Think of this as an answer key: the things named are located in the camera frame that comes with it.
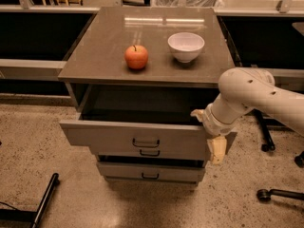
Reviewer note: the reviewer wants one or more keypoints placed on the metal railing frame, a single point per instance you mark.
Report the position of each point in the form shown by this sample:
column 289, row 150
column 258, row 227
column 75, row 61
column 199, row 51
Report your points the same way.
column 170, row 73

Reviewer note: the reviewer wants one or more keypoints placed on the black stand leg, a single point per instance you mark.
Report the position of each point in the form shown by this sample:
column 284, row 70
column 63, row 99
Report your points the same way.
column 33, row 218
column 268, row 144

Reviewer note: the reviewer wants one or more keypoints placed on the grey bottom drawer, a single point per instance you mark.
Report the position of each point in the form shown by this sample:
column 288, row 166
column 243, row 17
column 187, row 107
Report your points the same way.
column 146, row 172

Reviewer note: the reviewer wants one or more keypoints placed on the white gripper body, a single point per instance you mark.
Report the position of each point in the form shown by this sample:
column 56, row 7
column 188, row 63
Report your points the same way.
column 211, row 123

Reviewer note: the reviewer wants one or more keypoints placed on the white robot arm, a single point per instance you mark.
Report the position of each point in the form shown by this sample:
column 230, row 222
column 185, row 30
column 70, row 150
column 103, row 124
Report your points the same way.
column 242, row 90

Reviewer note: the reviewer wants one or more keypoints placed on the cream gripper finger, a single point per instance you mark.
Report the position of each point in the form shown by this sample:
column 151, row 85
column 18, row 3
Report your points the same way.
column 197, row 113
column 217, row 147

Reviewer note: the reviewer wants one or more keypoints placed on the grey top drawer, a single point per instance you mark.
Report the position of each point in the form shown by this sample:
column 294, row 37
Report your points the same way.
column 113, row 120

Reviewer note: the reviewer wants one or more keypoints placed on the black caster leg right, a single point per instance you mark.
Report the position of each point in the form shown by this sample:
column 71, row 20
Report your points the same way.
column 264, row 195

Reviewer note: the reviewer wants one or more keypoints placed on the black stand leg left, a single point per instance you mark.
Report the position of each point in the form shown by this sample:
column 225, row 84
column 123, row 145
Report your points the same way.
column 33, row 218

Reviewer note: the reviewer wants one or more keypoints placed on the black caster far right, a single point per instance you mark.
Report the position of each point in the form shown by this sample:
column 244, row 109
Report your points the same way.
column 299, row 160

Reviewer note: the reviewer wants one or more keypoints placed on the grey drawer cabinet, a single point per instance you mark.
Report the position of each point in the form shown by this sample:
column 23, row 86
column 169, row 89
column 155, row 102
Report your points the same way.
column 151, row 28

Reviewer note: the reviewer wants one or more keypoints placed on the white bowl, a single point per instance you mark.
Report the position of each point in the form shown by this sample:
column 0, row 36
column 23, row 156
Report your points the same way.
column 185, row 46

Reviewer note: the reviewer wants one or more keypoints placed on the red apple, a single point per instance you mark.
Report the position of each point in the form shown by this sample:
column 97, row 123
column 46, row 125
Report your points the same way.
column 136, row 57

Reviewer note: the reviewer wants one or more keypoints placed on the black stand leg right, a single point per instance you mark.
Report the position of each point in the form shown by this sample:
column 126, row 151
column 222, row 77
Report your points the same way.
column 268, row 144

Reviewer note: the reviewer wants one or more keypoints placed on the white wire basket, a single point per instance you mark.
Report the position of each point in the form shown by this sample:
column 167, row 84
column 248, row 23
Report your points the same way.
column 188, row 3

